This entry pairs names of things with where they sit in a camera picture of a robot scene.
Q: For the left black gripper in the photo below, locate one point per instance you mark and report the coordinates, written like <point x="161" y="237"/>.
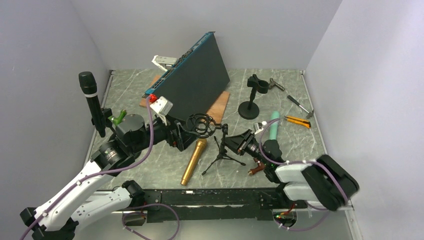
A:
<point x="183" y="139"/>

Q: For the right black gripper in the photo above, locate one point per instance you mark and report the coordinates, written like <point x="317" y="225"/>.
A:
<point x="233" y="143"/>

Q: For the black tripod shock mount stand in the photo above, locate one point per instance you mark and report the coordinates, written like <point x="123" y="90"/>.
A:
<point x="204" y="126"/>

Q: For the gold microphone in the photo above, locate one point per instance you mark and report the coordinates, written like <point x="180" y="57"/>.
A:
<point x="199" y="148"/>

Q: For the black round base mic stand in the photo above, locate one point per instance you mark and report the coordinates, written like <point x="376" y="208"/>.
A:
<point x="248" y="109"/>

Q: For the teal green microphone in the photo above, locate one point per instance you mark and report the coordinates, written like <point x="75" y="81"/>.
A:
<point x="273" y="129"/>

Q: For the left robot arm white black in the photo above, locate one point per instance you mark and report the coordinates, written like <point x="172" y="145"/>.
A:
<point x="69" y="211"/>

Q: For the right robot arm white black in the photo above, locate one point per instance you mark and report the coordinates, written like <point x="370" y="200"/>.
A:
<point x="321" y="180"/>

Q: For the black stand with black microphone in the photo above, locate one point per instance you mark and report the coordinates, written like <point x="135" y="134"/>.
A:
<point x="99" y="118"/>

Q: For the black microphone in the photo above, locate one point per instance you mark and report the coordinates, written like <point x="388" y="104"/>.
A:
<point x="89" y="88"/>

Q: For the green plastic faucet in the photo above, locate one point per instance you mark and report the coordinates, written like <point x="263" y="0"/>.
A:
<point x="116" y="120"/>

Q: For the yellow utility knife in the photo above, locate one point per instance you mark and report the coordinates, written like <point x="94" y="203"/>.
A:
<point x="299" y="121"/>

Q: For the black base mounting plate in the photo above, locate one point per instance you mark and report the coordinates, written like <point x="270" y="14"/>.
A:
<point x="216" y="204"/>

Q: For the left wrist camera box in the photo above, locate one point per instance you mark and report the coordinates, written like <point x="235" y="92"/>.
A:
<point x="161" y="106"/>

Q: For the blue network switch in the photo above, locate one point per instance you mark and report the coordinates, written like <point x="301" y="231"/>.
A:
<point x="196" y="80"/>

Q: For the white metal bracket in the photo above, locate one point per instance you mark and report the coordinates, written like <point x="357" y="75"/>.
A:
<point x="163" y="62"/>

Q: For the small black handled hammer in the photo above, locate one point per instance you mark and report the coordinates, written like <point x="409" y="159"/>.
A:
<point x="309" y="115"/>

